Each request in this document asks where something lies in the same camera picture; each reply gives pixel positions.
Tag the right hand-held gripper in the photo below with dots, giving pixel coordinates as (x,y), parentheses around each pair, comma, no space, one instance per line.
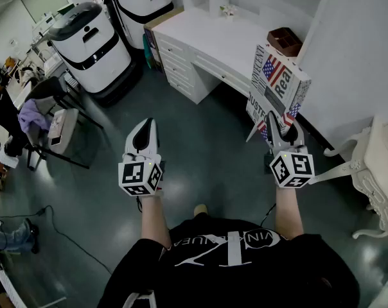
(293,168)

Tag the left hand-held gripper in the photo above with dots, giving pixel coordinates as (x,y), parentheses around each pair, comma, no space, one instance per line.
(139,175)

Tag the newsprint flag pattern book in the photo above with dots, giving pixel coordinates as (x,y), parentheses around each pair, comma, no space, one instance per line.
(277,82)

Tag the person's right forearm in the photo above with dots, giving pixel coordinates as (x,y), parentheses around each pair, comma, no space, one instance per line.
(288,210)

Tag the person's left forearm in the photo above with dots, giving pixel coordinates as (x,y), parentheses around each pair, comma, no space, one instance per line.
(153,220)

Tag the white desk with drawers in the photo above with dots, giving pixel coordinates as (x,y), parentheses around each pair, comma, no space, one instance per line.
(219,34)

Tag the white printed box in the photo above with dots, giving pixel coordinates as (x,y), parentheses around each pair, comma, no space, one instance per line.
(56,125)

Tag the person's beige shoe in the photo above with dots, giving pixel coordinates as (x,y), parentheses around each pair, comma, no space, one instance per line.
(201,210)

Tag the brown wooden organizer box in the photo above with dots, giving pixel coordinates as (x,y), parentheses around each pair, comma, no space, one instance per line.
(285,42)

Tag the brown cardboard box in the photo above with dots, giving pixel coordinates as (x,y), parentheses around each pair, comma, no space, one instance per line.
(150,43)

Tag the white black delivery robot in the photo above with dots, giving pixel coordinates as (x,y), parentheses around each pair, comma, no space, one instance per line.
(94,53)
(142,2)

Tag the black chair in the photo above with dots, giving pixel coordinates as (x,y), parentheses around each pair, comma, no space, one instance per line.
(49,90)

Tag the purple cloth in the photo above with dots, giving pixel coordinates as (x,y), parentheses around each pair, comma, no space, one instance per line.
(31,115)

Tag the pink white flower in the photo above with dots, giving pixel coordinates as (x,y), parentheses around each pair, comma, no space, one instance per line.
(228,11)

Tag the cluttered white workbench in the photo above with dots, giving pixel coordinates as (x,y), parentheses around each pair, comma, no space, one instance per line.
(36,53)

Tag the person's black printed shirt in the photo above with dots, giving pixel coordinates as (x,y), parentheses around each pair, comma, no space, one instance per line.
(232,274)

